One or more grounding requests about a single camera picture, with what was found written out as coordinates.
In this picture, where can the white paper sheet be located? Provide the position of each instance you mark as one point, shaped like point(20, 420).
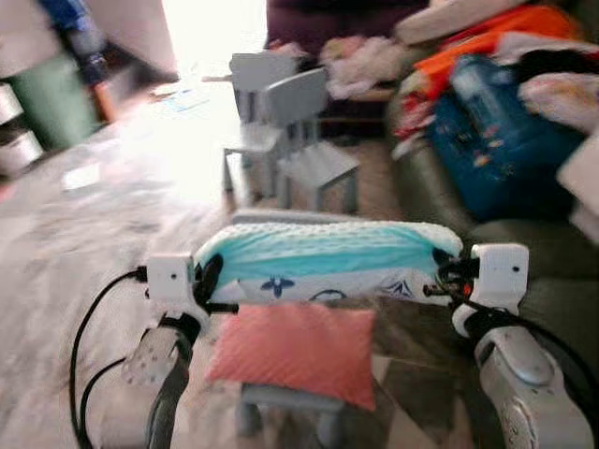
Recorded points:
point(82, 175)

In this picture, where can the orange cloth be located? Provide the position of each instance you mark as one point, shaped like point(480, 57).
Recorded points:
point(505, 28)

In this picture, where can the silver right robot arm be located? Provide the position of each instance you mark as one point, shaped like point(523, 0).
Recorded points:
point(529, 393)

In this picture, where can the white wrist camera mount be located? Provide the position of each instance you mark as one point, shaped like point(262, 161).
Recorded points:
point(171, 281)
point(501, 271)

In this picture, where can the beige cushion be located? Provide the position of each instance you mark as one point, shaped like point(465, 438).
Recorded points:
point(449, 19)

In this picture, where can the teal dotted pillow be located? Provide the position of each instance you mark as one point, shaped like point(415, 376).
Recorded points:
point(318, 253)

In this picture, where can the green leather armchair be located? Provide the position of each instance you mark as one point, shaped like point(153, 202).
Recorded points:
point(430, 187)

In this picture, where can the purple sofa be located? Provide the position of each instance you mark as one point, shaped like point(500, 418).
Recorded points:
point(356, 19)

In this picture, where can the dark wooden low table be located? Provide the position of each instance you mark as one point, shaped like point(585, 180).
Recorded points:
point(360, 112)

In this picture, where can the white drawer unit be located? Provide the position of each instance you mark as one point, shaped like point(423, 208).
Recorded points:
point(14, 140)

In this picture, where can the white storage box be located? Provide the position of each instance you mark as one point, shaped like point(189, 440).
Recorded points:
point(585, 187)

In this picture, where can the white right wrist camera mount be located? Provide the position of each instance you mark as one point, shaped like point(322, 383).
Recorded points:
point(501, 271)

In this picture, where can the pile of pale clothes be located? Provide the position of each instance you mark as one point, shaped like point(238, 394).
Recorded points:
point(365, 61)

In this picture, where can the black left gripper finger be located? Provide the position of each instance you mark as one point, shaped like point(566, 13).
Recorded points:
point(208, 271)

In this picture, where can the green plastic bin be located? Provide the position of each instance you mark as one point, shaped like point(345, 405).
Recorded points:
point(56, 103)

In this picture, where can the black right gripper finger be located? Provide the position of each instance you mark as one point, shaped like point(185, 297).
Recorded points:
point(439, 268)

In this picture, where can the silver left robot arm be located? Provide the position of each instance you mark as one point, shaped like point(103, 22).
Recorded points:
point(154, 374)

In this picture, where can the blue printed bag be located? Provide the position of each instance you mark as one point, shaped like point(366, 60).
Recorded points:
point(496, 150)

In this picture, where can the pink dotted pillow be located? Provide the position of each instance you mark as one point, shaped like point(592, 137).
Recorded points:
point(299, 351)

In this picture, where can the black cloth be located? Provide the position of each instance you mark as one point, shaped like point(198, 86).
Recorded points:
point(557, 64)

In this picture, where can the white floral cloth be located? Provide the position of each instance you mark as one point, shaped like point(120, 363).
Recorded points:
point(562, 98)

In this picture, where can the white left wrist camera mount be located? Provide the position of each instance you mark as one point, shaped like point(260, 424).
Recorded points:
point(171, 281)

